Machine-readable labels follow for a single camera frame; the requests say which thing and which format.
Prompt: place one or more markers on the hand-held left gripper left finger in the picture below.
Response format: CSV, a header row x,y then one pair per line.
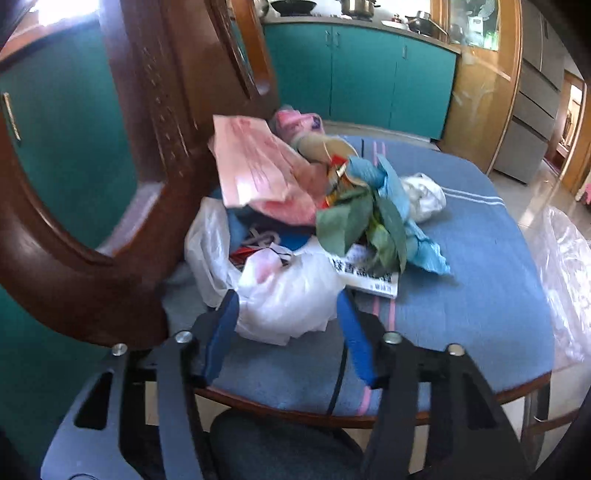
x,y
224,332

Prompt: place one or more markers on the white plastic bag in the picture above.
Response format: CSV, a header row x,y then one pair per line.
x,y
286,295

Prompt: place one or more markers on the pink packet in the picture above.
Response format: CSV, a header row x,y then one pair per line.
x,y
295,122

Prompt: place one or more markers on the steel pot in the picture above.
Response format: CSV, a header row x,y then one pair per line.
x,y
358,9

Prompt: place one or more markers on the crumpled blue paper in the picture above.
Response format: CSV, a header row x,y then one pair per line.
x,y
429,254

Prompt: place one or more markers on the pink plastic bag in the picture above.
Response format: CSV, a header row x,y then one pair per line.
x,y
254,166

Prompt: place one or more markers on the beige paper cup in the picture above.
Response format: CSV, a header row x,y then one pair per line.
x,y
318,147

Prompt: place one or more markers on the black wok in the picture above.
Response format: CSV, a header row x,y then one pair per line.
x,y
293,5

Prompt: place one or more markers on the dark blue wrapper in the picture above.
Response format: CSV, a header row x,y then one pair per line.
x,y
295,240

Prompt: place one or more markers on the crumpled white tissue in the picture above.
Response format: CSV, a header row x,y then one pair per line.
x,y
422,196

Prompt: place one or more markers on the wooden glass cabinet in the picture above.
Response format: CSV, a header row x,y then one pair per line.
x,y
480,92

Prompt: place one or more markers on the red snack wrapper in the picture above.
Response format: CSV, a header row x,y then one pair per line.
x,y
339,184

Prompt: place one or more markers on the dark chair seat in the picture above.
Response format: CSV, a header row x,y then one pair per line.
x,y
277,452

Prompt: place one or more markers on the lidded cooking pot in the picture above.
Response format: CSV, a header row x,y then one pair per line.
x,y
425,24

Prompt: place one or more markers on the wooden door frame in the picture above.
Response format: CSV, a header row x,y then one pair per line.
x,y
577,170

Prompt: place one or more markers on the grey refrigerator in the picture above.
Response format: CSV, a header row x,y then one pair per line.
x,y
531,115

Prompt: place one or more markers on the round wooden table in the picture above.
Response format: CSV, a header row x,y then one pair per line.
x,y
295,414

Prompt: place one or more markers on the printed white booklet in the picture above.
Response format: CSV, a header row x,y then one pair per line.
x,y
369,277

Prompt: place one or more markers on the teal kitchen cabinet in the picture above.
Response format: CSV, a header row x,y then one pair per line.
x,y
360,74

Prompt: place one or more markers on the white mesh waste basket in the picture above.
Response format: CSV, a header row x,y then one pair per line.
x,y
563,286

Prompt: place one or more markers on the blue striped tablecloth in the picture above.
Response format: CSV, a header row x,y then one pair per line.
x,y
461,300

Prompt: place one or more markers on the green leaves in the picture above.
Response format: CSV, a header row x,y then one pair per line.
x,y
341,221

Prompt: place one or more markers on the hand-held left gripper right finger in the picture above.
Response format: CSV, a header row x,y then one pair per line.
x,y
355,337

